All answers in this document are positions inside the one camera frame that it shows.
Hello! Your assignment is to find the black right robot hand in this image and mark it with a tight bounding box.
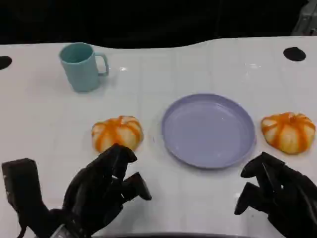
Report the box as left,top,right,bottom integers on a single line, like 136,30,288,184
234,151,317,238

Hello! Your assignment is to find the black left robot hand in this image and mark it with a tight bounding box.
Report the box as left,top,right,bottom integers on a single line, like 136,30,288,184
61,143,152,236

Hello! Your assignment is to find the orange and white bread roll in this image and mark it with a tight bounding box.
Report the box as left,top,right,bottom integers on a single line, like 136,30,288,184
91,115,144,153
261,112,317,155

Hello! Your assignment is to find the lilac plate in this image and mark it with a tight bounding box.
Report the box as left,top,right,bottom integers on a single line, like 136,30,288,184
161,93,256,170

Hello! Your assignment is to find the pale green mug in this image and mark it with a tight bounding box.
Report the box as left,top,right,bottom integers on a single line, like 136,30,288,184
58,42,110,94

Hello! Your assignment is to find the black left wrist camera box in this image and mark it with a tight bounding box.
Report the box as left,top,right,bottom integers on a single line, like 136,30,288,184
1,158,52,225

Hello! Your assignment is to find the black table cable hole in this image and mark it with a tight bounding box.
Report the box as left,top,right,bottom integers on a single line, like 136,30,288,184
0,56,12,70
283,47,306,61

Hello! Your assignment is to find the grey machine frame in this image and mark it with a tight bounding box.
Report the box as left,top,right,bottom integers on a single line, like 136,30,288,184
292,0,317,37

